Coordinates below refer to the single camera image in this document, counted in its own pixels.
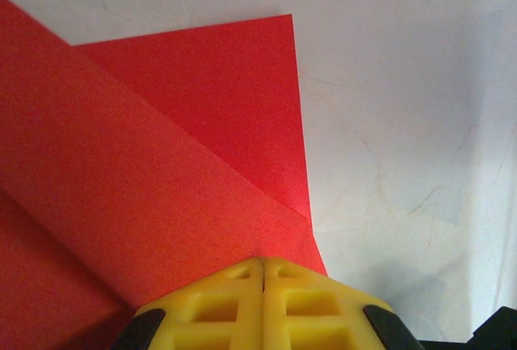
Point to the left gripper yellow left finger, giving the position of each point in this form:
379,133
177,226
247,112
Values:
218,305

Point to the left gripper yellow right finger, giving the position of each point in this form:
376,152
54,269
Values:
307,305

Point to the red square paper sheet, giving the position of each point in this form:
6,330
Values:
141,164

